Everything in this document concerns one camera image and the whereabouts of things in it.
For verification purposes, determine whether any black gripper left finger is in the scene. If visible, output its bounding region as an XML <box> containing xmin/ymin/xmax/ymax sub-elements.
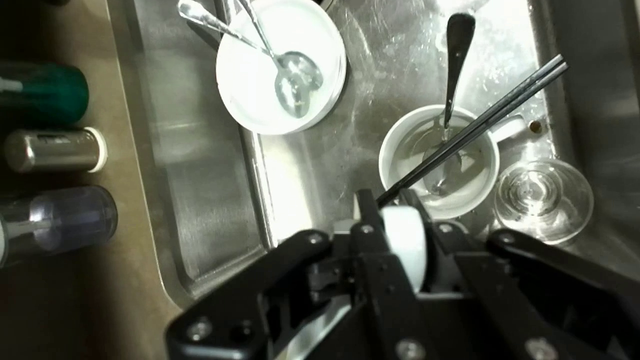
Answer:
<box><xmin>167</xmin><ymin>189</ymin><xmax>429</xmax><ymax>360</ymax></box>

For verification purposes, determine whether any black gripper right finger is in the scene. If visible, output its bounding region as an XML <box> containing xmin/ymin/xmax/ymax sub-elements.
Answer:
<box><xmin>399</xmin><ymin>189</ymin><xmax>640</xmax><ymax>360</ymax></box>

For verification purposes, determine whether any small white cup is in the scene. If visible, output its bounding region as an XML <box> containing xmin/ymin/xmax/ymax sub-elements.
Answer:
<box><xmin>376</xmin><ymin>103</ymin><xmax>528</xmax><ymax>223</ymax></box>

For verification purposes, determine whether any stainless steel sink basin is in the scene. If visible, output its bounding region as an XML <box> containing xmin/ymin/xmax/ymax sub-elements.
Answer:
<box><xmin>107</xmin><ymin>0</ymin><xmax>640</xmax><ymax>309</ymax></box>

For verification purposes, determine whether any clear drinking glass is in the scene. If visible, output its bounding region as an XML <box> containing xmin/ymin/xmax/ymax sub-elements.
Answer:
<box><xmin>495</xmin><ymin>157</ymin><xmax>597</xmax><ymax>247</ymax></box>

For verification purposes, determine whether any black chopstick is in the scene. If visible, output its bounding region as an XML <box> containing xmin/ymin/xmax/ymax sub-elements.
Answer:
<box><xmin>378</xmin><ymin>61</ymin><xmax>571</xmax><ymax>209</ymax></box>
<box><xmin>376</xmin><ymin>55</ymin><xmax>567</xmax><ymax>203</ymax></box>

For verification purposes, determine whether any white bowl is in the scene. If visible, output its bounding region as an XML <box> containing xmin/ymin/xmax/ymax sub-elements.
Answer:
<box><xmin>215</xmin><ymin>0</ymin><xmax>350</xmax><ymax>138</ymax></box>

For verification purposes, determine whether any steel spoon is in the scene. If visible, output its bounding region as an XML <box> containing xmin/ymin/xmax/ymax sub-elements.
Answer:
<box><xmin>236</xmin><ymin>0</ymin><xmax>328</xmax><ymax>96</ymax></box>
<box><xmin>176</xmin><ymin>0</ymin><xmax>316</xmax><ymax>120</ymax></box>

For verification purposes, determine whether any clear soap dispenser bottle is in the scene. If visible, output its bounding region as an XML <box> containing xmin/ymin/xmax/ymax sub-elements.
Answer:
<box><xmin>0</xmin><ymin>185</ymin><xmax>121</xmax><ymax>270</ymax></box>

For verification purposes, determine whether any small metal canister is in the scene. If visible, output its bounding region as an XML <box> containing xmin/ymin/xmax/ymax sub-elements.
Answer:
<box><xmin>0</xmin><ymin>127</ymin><xmax>110</xmax><ymax>177</ymax></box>

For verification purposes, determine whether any green soap dispenser bottle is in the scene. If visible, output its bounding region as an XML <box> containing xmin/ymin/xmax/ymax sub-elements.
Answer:
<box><xmin>0</xmin><ymin>61</ymin><xmax>93</xmax><ymax>130</ymax></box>

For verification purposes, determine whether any black handled spoon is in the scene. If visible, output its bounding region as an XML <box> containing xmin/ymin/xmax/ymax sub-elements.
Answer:
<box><xmin>427</xmin><ymin>10</ymin><xmax>478</xmax><ymax>196</ymax></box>

